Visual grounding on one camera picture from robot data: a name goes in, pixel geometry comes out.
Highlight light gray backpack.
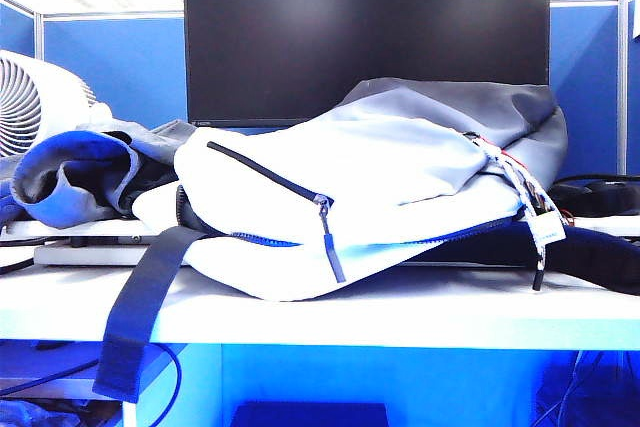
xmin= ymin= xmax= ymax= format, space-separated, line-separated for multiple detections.
xmin=92 ymin=77 xmax=640 ymax=404

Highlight gray hooded clothes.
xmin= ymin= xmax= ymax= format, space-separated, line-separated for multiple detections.
xmin=0 ymin=115 xmax=201 ymax=229

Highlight black looped cable under desk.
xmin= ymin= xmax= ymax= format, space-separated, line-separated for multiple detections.
xmin=147 ymin=344 xmax=182 ymax=427

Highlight black computer monitor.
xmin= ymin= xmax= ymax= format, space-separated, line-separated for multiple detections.
xmin=182 ymin=0 xmax=551 ymax=129

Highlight tangled cables under desk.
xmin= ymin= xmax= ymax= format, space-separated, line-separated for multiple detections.
xmin=537 ymin=349 xmax=640 ymax=427

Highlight dark crumpled bag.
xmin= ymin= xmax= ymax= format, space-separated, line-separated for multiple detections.
xmin=0 ymin=398 xmax=122 ymax=427

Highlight silver partition post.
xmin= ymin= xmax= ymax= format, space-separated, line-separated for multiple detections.
xmin=33 ymin=10 xmax=46 ymax=61
xmin=616 ymin=0 xmax=629 ymax=176

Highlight white desk fan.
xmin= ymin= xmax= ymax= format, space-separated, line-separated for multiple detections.
xmin=0 ymin=49 xmax=114 ymax=158

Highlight white under-desk shelf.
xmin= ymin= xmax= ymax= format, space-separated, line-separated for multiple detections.
xmin=0 ymin=344 xmax=189 ymax=427

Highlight black headset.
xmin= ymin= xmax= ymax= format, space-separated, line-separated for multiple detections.
xmin=548 ymin=174 xmax=640 ymax=218

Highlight dark box under desk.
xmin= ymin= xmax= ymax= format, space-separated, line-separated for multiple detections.
xmin=231 ymin=400 xmax=389 ymax=427

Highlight thick black cable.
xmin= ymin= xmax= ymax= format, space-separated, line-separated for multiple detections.
xmin=0 ymin=257 xmax=37 ymax=276

